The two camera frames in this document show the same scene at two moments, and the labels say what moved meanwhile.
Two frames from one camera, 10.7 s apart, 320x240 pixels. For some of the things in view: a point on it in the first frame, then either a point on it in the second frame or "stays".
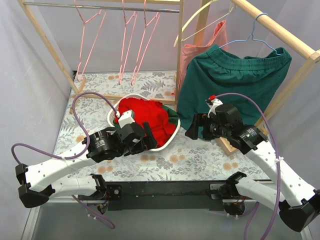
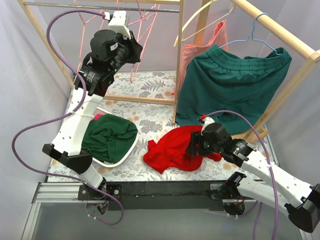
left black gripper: x=144 y=140 to x=135 y=47
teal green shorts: x=218 y=71 stays
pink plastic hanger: x=126 y=24 to x=140 y=20
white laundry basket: x=112 y=114 to x=100 y=111
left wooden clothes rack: x=78 y=89 stays
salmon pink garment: x=219 y=37 stays
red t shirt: x=152 y=112 to x=170 y=151
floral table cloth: x=92 y=95 stays
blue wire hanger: x=251 y=35 stays
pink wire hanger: x=136 y=71 to x=146 y=21
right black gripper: x=203 y=127 to x=193 y=144
